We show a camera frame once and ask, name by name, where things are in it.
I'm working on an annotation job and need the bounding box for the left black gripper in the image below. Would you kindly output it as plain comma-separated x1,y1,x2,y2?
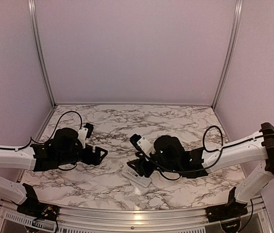
57,144,108,166

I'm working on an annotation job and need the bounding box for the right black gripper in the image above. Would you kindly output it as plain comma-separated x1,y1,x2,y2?
127,151,180,177

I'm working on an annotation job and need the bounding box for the white remote control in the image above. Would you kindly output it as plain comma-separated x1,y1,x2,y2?
121,167,152,188

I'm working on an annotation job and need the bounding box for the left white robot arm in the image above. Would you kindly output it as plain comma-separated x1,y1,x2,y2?
0,126,108,216

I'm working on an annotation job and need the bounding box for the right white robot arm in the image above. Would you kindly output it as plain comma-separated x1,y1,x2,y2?
127,122,274,217

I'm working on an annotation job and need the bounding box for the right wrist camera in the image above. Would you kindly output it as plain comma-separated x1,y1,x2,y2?
130,134,155,156

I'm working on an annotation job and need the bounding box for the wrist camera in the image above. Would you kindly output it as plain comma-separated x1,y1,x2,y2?
130,134,155,156
78,123,94,149

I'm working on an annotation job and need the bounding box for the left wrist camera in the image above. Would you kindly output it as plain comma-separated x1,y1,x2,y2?
78,123,94,149

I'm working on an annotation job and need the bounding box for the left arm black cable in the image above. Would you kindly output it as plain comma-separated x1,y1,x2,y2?
0,111,84,170

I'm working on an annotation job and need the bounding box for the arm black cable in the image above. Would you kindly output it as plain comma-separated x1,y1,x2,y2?
0,111,84,170
149,125,274,180

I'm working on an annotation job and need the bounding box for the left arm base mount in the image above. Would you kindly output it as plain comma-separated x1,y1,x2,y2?
17,202,59,221

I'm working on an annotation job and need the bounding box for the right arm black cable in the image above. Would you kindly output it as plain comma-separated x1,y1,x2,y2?
149,125,274,180

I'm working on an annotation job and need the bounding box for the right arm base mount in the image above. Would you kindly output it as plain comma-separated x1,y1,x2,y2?
205,202,248,222

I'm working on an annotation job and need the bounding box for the front aluminium rail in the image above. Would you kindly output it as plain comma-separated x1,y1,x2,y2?
0,196,273,233

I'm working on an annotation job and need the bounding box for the left aluminium frame post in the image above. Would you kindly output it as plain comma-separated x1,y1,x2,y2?
28,0,56,108

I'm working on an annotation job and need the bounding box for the aluminium frame post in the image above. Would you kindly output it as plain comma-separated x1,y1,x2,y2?
211,0,243,112
28,0,56,108

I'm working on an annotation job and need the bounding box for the right aluminium frame post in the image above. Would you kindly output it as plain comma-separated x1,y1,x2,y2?
211,0,243,112

